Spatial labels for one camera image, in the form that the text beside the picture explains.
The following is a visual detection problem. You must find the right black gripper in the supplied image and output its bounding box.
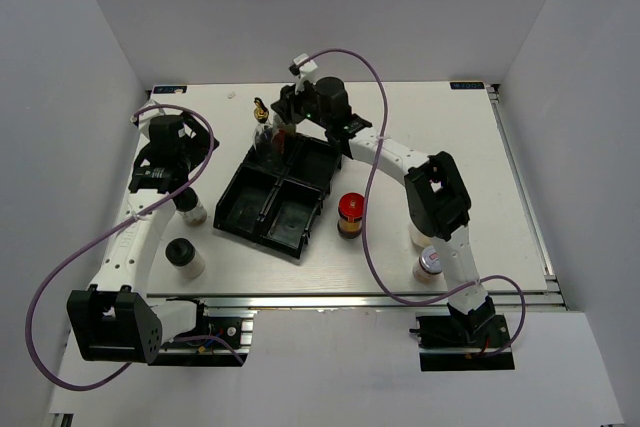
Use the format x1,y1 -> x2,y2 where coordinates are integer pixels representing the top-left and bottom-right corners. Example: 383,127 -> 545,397
270,76 -> 331,131

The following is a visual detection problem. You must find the dark soy sauce bottle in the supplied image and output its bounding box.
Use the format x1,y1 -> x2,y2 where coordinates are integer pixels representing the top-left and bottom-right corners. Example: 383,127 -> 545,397
272,118 -> 296,165

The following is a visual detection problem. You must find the clear glass oil bottle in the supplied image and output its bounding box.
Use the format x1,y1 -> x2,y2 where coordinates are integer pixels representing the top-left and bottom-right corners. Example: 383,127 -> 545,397
253,97 -> 277,166

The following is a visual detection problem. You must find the black lid pepper shaker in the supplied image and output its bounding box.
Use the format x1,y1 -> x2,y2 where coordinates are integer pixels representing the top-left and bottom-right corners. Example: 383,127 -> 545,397
173,188 -> 207,226

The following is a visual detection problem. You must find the black lid spice shaker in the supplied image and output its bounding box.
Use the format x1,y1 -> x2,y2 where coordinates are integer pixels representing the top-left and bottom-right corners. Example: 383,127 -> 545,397
165,238 -> 205,279

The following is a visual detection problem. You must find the red lid sauce jar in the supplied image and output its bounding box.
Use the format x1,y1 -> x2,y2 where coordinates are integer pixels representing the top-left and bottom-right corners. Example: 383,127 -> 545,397
337,192 -> 364,239

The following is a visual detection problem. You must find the clear glass jar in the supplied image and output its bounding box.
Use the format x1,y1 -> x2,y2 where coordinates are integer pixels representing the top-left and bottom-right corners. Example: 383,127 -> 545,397
409,223 -> 432,249

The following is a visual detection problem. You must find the silver lid spice jar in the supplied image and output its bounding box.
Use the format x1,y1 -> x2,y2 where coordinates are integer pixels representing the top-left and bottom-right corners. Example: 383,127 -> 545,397
412,246 -> 443,283

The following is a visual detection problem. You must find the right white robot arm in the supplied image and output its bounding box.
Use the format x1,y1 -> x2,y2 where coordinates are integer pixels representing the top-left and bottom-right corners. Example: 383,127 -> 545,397
271,77 -> 495,346

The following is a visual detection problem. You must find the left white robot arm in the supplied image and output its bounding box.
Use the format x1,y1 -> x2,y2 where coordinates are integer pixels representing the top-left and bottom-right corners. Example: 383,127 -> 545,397
67,112 -> 219,364

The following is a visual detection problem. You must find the left blue corner label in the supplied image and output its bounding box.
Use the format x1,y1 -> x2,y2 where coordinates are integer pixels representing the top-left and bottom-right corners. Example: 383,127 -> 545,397
152,85 -> 187,95

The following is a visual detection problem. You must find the blue corner label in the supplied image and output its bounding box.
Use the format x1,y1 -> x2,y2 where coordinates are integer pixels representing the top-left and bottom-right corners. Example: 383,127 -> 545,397
449,81 -> 485,90
152,85 -> 187,95

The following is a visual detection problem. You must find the black four-compartment tray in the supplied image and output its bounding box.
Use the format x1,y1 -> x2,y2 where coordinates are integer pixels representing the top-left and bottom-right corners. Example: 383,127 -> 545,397
213,133 -> 342,259

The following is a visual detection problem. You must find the right blue corner label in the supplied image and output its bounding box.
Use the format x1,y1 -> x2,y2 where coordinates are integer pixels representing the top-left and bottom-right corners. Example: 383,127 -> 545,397
449,81 -> 485,90

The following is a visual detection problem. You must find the aluminium table rail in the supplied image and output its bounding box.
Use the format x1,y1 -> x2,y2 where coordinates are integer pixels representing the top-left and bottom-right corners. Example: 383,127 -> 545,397
142,289 -> 566,313

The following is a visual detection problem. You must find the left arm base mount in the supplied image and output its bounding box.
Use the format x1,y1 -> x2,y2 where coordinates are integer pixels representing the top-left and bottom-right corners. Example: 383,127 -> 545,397
152,298 -> 254,368

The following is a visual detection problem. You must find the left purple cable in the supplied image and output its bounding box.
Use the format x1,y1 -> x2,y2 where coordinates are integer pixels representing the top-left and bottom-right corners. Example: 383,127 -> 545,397
24,104 -> 217,392

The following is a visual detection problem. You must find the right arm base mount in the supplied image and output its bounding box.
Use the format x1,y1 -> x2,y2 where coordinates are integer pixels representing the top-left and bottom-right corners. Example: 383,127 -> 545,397
409,315 -> 515,372

